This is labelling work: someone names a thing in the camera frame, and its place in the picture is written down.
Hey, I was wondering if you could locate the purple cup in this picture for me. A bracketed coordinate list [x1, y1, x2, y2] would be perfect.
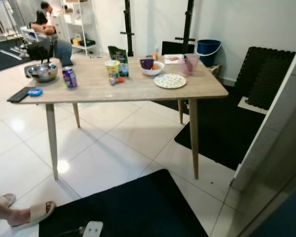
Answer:
[141, 58, 154, 70]

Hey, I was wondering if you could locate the beige slide sandal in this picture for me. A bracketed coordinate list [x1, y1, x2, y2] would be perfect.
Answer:
[9, 201, 56, 229]
[0, 194, 16, 208]

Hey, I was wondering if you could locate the yellow-lidded noodle cup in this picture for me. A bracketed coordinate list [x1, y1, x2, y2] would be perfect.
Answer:
[105, 60, 121, 79]

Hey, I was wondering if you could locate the light wooden table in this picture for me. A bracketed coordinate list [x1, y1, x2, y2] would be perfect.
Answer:
[7, 53, 229, 181]

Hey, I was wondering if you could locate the black pole stand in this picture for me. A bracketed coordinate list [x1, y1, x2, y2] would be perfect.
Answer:
[121, 0, 135, 57]
[175, 0, 195, 55]

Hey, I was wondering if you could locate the open laptop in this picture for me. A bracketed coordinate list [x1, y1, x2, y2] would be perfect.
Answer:
[20, 27, 40, 42]

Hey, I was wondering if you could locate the green snack bag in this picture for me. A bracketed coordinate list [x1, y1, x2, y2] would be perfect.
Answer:
[108, 46, 129, 78]

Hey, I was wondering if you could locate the steel mixing bowl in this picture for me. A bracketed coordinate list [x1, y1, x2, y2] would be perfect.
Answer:
[26, 63, 58, 83]

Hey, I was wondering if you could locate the purple drink can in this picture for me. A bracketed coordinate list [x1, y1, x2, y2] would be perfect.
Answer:
[63, 67, 77, 89]

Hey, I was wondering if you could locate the white shelf unit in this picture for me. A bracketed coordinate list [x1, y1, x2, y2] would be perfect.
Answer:
[62, 0, 100, 57]

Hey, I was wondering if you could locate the black box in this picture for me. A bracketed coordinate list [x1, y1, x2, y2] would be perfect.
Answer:
[161, 41, 195, 56]

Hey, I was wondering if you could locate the black foam mat stack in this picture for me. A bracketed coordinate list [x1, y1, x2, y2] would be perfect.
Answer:
[235, 46, 296, 110]

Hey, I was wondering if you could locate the seated person in black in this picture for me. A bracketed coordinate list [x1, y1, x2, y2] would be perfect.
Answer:
[31, 1, 57, 36]

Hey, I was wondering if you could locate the white tray with red food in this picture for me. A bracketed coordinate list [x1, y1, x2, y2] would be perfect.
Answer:
[164, 55, 184, 64]

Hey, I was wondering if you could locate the blue bucket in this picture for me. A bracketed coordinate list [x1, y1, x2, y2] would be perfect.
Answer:
[196, 39, 222, 68]

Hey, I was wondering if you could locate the black bag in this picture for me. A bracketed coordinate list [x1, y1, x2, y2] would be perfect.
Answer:
[27, 42, 54, 61]

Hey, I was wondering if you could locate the flower-patterned plate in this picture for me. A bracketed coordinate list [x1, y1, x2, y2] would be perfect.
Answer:
[153, 73, 187, 89]

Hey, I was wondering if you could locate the white bowl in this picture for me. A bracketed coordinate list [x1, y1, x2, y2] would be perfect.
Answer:
[141, 61, 165, 76]

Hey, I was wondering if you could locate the black floor mat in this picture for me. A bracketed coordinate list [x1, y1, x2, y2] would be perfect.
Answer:
[38, 169, 208, 237]
[175, 86, 267, 171]

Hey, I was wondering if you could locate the black phone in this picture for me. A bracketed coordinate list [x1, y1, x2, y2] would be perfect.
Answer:
[7, 87, 35, 103]

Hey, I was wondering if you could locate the small wooden stool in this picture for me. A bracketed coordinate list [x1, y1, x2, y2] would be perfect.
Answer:
[207, 64, 222, 77]

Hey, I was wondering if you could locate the grey fridge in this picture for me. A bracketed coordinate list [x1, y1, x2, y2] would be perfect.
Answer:
[229, 39, 296, 237]

